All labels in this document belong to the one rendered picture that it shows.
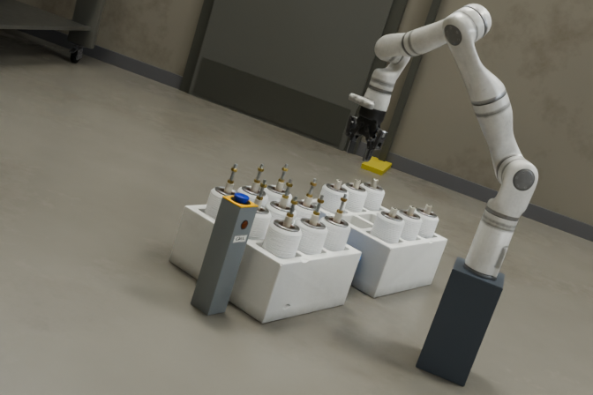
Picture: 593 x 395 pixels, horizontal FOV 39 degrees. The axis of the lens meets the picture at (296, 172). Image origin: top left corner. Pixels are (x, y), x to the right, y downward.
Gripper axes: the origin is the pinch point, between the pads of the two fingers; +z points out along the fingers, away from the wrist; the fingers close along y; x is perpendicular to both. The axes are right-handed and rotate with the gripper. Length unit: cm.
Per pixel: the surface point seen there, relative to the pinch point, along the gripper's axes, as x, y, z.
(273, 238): 27.9, -4.8, 25.2
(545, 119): -226, 76, -7
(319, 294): 6.9, -8.9, 41.3
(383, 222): -27.0, 3.7, 23.6
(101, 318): 74, -3, 47
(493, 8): -202, 115, -54
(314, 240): 13.3, -6.3, 25.0
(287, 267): 26.7, -12.0, 30.4
